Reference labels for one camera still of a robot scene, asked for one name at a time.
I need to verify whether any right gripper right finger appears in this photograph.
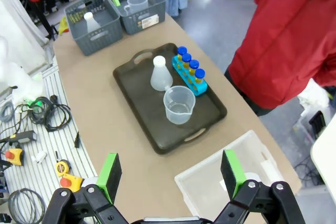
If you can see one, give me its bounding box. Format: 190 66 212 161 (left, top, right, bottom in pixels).
214 149 307 224

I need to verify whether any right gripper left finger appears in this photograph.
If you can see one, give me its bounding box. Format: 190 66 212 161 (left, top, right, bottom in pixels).
44 153 129 224

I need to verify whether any blue-capped yellow test tube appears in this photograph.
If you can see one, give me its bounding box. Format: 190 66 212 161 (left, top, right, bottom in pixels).
176 46 187 63
194 68 206 84
181 52 192 70
188 59 200 78

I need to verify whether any clear plastic beaker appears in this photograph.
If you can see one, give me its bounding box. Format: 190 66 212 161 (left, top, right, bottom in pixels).
123 0 150 15
163 85 196 125

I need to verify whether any white plastic conical flask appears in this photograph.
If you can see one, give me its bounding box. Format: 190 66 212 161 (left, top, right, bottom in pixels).
150 55 174 91
83 12 102 34

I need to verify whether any gray basket with label sticker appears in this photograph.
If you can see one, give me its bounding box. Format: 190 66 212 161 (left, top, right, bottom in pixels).
110 0 167 36

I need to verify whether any white plastic basket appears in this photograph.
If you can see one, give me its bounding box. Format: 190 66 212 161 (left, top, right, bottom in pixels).
174 129 285 222

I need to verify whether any yellow emergency stop button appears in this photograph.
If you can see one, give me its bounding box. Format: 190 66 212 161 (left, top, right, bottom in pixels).
4 148 25 166
59 173 84 193

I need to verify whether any plain gray plastic basket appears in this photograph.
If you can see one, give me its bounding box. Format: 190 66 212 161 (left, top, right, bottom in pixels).
64 0 124 57

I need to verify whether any yellow tape measure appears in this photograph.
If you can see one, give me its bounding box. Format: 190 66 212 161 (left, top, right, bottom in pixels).
54 159 72 177

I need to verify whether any yellow cloth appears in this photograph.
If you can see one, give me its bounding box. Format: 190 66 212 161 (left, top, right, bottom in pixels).
57 16 69 36

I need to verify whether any dark brown plastic tray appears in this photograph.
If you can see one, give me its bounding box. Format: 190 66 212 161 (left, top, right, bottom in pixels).
112 42 228 155

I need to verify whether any small white cylinder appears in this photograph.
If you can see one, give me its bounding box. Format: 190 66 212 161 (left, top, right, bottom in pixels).
31 150 48 164

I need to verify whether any blue test tube rack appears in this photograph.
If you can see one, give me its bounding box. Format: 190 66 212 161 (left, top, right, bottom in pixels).
171 55 208 97

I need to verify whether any gray handheld controller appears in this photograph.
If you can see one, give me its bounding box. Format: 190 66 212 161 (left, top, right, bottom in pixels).
9 130 37 145

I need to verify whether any white side table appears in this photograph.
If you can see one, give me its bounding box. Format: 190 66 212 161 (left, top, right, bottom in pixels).
310 121 336 196

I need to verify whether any white fabric screen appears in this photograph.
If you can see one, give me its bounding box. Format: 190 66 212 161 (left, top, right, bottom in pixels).
0 0 52 75

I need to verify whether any person in red jacket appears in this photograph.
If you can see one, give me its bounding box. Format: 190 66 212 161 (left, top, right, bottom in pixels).
224 0 336 117

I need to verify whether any gray cable coil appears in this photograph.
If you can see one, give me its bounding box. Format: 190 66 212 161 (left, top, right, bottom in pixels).
7 188 47 224

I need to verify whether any black cable bundle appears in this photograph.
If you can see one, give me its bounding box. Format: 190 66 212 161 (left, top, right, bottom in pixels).
26 95 72 133

